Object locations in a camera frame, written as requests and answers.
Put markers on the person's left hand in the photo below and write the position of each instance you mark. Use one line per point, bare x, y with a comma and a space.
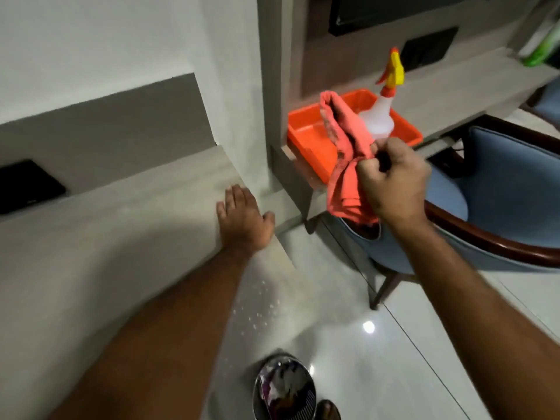
243, 223

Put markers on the person's right hand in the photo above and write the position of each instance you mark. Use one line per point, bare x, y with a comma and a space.
396, 188

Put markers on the person's right fingers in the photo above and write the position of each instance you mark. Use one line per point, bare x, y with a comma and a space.
378, 157

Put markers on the person's left thumb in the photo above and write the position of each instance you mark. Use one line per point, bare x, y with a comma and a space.
268, 223

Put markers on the orange-pink cleaning cloth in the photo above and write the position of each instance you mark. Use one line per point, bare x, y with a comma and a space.
348, 157

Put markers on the person's left forearm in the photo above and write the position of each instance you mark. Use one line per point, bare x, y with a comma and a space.
148, 341

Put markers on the person's right forearm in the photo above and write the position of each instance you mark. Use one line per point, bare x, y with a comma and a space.
477, 319

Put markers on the white spray bottle yellow nozzle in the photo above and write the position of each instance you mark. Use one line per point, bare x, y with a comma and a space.
383, 104

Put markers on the orange plastic tray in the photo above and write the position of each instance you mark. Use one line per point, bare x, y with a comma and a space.
319, 135

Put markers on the blue upholstered wooden armchair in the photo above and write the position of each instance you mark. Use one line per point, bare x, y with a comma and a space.
494, 205
547, 104

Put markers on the black television screen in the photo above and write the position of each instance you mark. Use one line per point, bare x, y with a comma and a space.
393, 10

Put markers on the steel waste bin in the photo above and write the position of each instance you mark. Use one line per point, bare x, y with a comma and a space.
284, 389

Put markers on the green bottle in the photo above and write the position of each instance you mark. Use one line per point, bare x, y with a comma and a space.
542, 48

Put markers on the person's foot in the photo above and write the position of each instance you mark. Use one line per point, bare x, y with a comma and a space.
328, 411

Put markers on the black wall socket panel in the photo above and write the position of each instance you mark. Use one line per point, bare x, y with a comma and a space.
26, 185
428, 48

